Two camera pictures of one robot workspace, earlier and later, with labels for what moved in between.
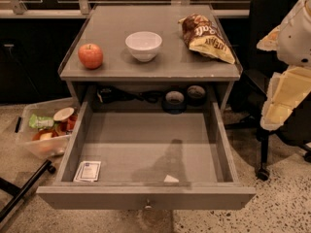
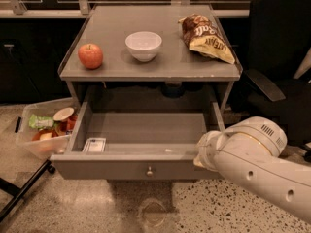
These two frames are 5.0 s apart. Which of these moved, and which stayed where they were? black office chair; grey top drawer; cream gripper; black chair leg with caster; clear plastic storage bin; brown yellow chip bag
Moved: cream gripper; grey top drawer
Stayed: black office chair; clear plastic storage bin; black chair leg with caster; brown yellow chip bag
